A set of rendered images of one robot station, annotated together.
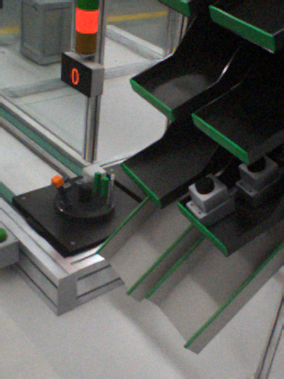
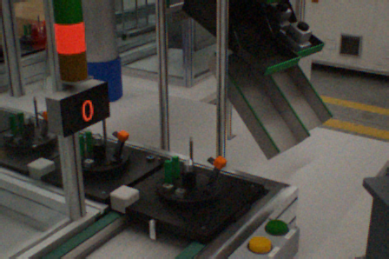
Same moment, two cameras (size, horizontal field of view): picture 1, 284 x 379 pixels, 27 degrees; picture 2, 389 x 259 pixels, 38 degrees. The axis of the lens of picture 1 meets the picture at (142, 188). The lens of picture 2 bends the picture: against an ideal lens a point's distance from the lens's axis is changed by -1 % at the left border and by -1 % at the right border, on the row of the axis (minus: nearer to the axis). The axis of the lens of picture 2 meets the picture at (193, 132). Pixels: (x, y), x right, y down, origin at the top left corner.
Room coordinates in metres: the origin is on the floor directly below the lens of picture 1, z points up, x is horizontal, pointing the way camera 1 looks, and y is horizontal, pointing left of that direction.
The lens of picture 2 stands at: (1.34, 1.17, 1.57)
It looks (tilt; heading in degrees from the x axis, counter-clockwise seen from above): 23 degrees down; 258
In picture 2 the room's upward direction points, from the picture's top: 1 degrees counter-clockwise
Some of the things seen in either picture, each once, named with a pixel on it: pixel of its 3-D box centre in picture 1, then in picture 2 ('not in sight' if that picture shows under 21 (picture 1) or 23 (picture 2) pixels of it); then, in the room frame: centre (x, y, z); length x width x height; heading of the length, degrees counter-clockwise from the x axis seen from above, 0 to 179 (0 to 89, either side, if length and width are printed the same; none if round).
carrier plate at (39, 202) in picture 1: (84, 210); (188, 196); (1.12, 0.13, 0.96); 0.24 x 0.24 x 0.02; 44
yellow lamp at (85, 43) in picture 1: (85, 41); (72, 64); (1.34, 0.17, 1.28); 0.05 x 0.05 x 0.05
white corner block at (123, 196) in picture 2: (94, 176); (124, 199); (1.26, 0.12, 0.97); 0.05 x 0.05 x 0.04; 44
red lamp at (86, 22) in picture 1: (87, 19); (69, 36); (1.34, 0.17, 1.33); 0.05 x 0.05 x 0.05
